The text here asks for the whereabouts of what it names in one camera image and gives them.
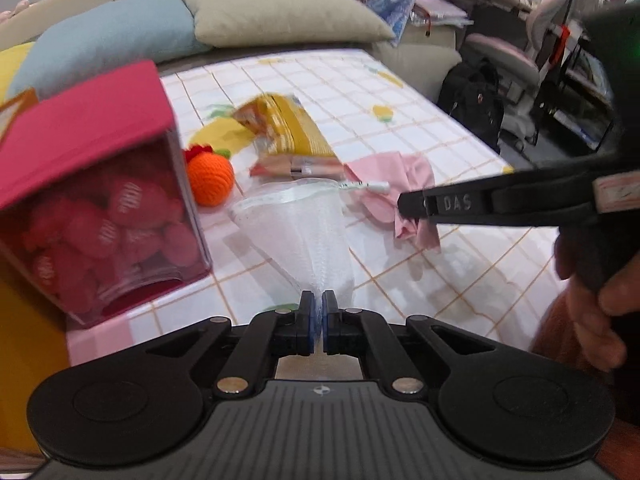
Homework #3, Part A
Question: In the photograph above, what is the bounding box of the black shelf rack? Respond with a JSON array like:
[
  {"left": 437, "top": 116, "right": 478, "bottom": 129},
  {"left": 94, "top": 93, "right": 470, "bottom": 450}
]
[{"left": 540, "top": 25, "right": 618, "bottom": 153}]

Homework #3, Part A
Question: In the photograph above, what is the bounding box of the grey pillow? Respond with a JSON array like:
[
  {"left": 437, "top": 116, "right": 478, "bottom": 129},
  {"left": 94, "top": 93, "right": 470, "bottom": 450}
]
[{"left": 177, "top": 0, "right": 396, "bottom": 48}]

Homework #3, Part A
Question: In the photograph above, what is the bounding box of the yellow snack packet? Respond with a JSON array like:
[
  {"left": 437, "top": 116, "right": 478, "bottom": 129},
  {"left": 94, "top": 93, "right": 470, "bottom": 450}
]
[{"left": 231, "top": 92, "right": 336, "bottom": 158}]

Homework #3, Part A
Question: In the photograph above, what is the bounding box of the black backpack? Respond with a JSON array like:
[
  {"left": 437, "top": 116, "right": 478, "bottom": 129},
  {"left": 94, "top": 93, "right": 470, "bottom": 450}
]
[{"left": 436, "top": 60, "right": 506, "bottom": 153}]

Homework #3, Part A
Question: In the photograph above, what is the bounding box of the yellow pillow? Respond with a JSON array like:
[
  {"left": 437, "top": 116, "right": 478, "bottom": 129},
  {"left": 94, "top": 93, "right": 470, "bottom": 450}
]
[{"left": 0, "top": 42, "right": 36, "bottom": 103}]

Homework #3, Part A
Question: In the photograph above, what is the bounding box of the person's right hand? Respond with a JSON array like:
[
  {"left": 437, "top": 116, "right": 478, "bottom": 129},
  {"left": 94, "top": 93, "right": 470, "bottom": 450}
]
[{"left": 554, "top": 235, "right": 640, "bottom": 373}]

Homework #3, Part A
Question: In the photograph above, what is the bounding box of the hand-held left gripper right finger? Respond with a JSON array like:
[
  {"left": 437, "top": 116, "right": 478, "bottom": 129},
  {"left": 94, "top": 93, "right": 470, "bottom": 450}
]
[{"left": 322, "top": 289, "right": 496, "bottom": 396}]

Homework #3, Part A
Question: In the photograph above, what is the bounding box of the orange storage box white inside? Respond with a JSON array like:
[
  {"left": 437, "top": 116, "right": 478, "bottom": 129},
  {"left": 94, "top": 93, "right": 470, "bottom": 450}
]
[{"left": 0, "top": 87, "right": 71, "bottom": 461}]

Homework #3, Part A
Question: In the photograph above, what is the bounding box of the pink plush toy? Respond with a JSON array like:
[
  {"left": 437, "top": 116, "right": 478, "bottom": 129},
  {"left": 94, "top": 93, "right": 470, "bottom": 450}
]
[{"left": 0, "top": 0, "right": 31, "bottom": 23}]

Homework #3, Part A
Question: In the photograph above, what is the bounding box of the pink cloth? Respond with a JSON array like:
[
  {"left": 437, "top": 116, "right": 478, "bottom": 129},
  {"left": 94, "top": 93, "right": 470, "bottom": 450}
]
[{"left": 345, "top": 152, "right": 442, "bottom": 253}]

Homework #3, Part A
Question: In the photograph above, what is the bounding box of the brown snack packet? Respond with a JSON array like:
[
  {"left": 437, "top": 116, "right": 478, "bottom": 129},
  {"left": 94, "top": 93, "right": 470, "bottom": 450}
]
[{"left": 249, "top": 155, "right": 346, "bottom": 181}]

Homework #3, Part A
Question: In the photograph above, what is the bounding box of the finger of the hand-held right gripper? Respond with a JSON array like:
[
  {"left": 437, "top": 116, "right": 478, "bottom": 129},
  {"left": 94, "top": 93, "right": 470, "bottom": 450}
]
[{"left": 397, "top": 152, "right": 623, "bottom": 228}]

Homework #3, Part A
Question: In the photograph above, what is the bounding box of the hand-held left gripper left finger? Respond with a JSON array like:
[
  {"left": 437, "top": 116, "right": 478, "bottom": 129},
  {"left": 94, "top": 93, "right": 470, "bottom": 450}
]
[{"left": 145, "top": 291, "right": 317, "bottom": 398}]

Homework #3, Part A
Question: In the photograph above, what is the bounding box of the clear container with red lid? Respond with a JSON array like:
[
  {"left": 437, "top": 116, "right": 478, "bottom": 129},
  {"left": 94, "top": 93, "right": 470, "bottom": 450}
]
[{"left": 0, "top": 59, "right": 213, "bottom": 330}]

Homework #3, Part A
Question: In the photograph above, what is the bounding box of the checked lemon print tablecloth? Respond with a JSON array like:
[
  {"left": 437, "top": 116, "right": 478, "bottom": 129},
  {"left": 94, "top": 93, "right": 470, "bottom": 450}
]
[{"left": 65, "top": 50, "right": 571, "bottom": 366}]

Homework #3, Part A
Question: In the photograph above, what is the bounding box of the orange crochet toy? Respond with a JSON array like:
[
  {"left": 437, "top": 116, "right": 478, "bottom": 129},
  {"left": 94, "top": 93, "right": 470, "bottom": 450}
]
[{"left": 184, "top": 142, "right": 236, "bottom": 207}]

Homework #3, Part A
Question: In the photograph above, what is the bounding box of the pink office chair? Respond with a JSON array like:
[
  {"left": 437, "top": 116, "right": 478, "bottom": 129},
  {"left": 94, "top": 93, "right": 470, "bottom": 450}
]
[{"left": 465, "top": 0, "right": 571, "bottom": 153}]

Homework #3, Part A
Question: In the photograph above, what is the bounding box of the light blue pillow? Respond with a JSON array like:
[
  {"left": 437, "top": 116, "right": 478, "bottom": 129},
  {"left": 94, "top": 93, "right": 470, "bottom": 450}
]
[{"left": 5, "top": 0, "right": 213, "bottom": 101}]

